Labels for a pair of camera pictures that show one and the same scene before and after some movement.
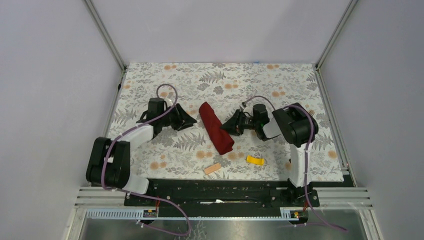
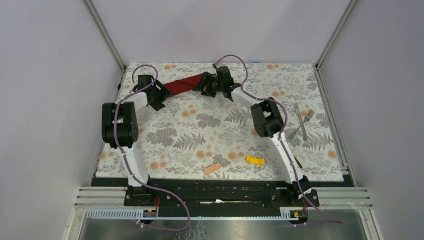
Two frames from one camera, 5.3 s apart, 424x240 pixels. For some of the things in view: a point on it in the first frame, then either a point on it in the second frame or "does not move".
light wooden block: [212, 168] does not move
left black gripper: [183, 119] -> [163, 93]
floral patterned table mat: [190, 153] does not move
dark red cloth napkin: [223, 142] -> [184, 85]
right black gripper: [234, 125] -> [207, 77]
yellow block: [257, 161] does not move
